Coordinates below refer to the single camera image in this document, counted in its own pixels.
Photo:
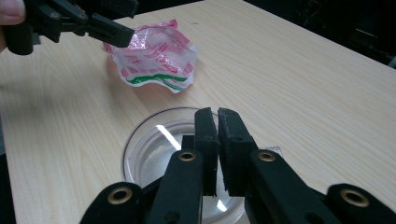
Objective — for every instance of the pink printed plastic seasoning bag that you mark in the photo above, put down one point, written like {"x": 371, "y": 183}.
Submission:
{"x": 155, "y": 56}

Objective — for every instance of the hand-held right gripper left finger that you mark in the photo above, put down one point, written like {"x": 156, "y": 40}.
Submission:
{"x": 183, "y": 186}

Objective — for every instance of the clear glass bowl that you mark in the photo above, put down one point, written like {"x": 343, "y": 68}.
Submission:
{"x": 137, "y": 140}

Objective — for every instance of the clear plastic jar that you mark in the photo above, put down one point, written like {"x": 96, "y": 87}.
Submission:
{"x": 152, "y": 161}

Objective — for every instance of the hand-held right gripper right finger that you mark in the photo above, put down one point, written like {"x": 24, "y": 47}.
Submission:
{"x": 267, "y": 186}

